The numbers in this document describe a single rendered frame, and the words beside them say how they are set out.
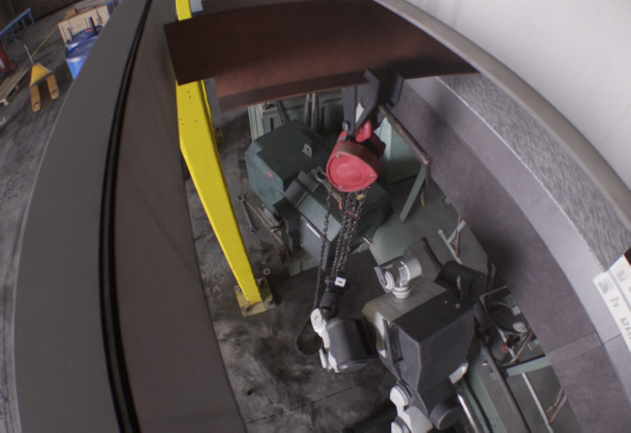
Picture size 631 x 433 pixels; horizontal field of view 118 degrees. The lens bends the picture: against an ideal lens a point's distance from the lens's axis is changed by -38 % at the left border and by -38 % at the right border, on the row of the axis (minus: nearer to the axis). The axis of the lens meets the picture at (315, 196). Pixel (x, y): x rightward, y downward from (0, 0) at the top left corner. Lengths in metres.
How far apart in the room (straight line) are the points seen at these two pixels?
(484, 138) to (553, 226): 0.39
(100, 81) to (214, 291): 2.01
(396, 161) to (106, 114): 1.70
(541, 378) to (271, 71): 1.82
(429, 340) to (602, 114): 0.64
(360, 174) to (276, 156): 0.80
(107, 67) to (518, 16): 0.44
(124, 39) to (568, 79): 0.47
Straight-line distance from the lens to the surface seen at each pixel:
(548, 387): 1.90
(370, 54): 0.72
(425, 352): 0.84
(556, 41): 0.40
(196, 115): 0.83
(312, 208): 1.45
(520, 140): 1.02
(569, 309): 1.13
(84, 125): 0.22
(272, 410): 2.00
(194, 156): 0.92
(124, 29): 0.38
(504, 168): 1.11
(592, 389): 1.27
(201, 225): 2.47
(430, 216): 1.84
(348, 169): 0.85
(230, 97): 0.64
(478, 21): 0.46
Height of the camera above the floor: 1.99
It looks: 52 degrees down
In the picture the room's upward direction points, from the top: 4 degrees clockwise
